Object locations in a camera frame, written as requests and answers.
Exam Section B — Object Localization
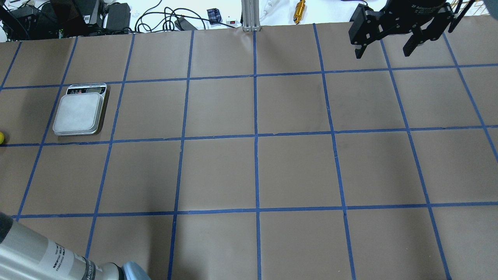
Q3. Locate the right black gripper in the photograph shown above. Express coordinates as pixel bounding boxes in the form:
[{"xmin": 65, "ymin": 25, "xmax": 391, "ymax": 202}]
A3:
[{"xmin": 348, "ymin": 0, "xmax": 467, "ymax": 59}]

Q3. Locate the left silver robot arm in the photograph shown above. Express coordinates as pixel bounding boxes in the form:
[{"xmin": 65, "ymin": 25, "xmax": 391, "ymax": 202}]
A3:
[{"xmin": 0, "ymin": 213, "xmax": 150, "ymax": 280}]

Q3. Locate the brass cylindrical fitting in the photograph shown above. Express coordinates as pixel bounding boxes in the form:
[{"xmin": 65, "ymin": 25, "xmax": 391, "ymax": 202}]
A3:
[{"xmin": 292, "ymin": 0, "xmax": 305, "ymax": 25}]

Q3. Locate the black power adapter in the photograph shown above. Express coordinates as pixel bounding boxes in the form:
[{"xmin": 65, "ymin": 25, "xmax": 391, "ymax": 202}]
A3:
[{"xmin": 105, "ymin": 2, "xmax": 131, "ymax": 30}]

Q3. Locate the silver digital kitchen scale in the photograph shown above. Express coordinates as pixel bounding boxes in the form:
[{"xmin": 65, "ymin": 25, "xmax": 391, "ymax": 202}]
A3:
[{"xmin": 52, "ymin": 83, "xmax": 107, "ymax": 137}]

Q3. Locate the aluminium frame post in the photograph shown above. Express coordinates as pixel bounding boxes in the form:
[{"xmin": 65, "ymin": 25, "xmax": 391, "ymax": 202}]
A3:
[{"xmin": 240, "ymin": 0, "xmax": 261, "ymax": 32}]

